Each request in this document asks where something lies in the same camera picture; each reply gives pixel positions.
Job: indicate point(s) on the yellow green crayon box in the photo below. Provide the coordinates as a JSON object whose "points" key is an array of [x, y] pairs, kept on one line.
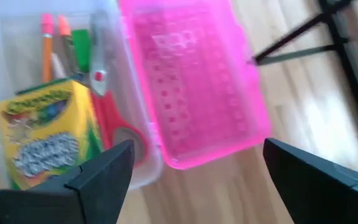
{"points": [[48, 130]]}

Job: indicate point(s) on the pencil case pink lid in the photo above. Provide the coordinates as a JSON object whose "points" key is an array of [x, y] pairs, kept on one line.
{"points": [[197, 93]]}

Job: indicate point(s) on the orange pencil pink eraser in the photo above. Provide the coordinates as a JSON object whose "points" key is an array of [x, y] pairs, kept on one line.
{"points": [[47, 53]]}

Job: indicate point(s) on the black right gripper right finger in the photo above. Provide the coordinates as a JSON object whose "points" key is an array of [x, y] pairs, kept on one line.
{"points": [[322, 193]]}

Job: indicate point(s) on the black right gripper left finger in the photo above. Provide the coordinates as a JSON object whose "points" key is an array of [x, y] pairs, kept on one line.
{"points": [[98, 193]]}

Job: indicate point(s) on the green marker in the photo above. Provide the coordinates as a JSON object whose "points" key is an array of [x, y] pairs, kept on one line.
{"points": [[81, 49]]}

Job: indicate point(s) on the black aluminium frame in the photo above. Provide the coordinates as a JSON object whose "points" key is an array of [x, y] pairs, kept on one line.
{"points": [[343, 46]]}

